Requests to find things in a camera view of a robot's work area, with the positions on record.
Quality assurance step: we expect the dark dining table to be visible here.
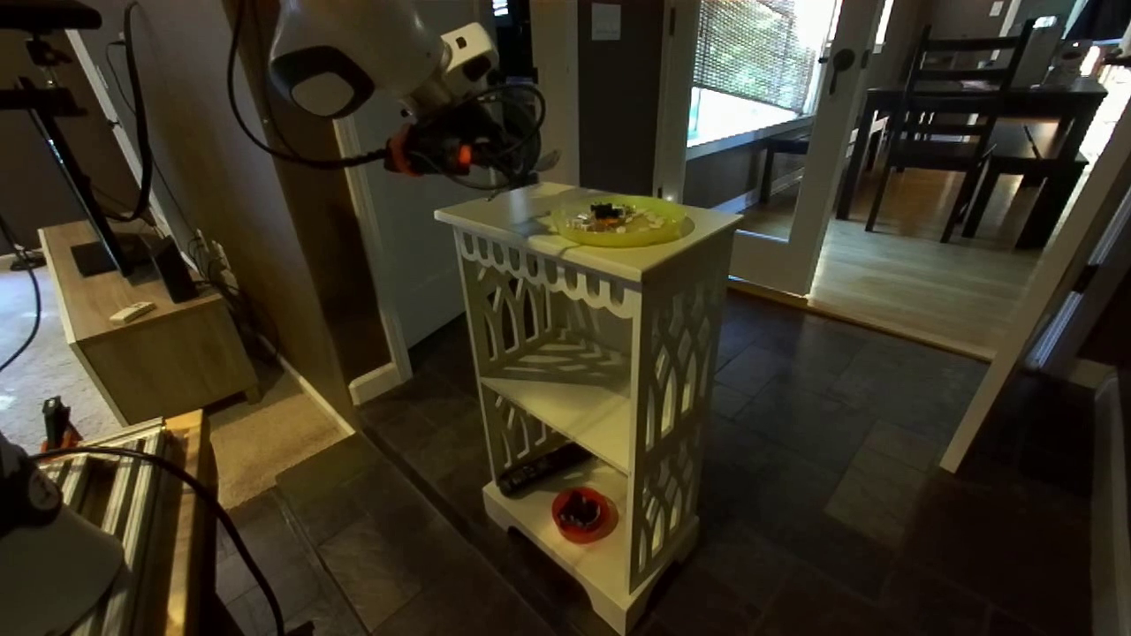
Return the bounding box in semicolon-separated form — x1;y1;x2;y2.
860;83;1107;251

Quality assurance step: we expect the wooden side cabinet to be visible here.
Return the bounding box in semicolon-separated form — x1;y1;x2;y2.
38;224;258;426

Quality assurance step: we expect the yellow-green plate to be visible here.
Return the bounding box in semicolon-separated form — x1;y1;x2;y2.
543;195;691;249

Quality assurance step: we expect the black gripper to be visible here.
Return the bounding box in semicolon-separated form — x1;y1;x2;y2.
385;83;543;187

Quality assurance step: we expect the red round bowl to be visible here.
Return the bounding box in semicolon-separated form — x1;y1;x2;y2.
550;489;614;546

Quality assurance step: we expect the dark wooden chair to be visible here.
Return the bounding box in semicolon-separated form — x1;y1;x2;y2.
866;28;1030;242

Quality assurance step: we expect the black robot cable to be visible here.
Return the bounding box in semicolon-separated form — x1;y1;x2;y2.
224;0;403;174

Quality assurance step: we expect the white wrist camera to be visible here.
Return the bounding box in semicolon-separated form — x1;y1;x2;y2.
440;21;493;83

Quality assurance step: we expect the white glass door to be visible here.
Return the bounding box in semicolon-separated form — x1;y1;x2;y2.
649;0;894;298

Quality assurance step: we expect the white lattice shelf unit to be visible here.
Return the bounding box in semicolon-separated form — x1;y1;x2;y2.
439;185;735;633

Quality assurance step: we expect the dark object on plate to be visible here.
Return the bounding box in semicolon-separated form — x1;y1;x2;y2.
585;203;634;230

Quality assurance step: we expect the black remote control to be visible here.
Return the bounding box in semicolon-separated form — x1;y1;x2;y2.
497;442;585;499

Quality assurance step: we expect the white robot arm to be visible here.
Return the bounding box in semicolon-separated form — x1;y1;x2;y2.
231;0;543;187

